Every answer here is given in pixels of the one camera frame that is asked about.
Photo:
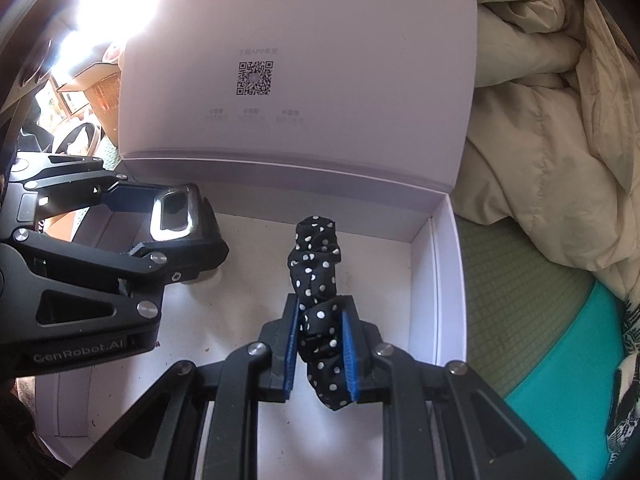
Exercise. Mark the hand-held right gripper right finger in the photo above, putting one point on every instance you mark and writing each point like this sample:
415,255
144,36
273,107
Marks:
350,355

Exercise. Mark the black and cream patterned scarf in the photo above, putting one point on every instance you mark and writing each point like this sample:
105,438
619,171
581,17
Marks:
625,390

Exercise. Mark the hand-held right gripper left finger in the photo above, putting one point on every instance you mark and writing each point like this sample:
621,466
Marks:
292,345

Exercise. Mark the small open cardboard box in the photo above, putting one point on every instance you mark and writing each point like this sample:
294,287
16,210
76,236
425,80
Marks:
85,77

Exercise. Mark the green sofa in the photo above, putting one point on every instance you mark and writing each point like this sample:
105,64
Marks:
500,300

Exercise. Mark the black polka dot scrunchie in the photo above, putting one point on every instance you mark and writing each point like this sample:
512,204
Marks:
315,260

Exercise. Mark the small black square bottle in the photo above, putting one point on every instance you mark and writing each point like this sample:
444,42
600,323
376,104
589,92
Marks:
172,210

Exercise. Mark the white gift box with lid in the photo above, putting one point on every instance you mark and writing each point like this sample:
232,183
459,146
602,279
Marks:
300,35

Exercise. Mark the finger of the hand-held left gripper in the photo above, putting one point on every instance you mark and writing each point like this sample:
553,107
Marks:
100,270
127,197

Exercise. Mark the beige down jacket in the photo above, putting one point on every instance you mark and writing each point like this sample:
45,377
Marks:
540,160

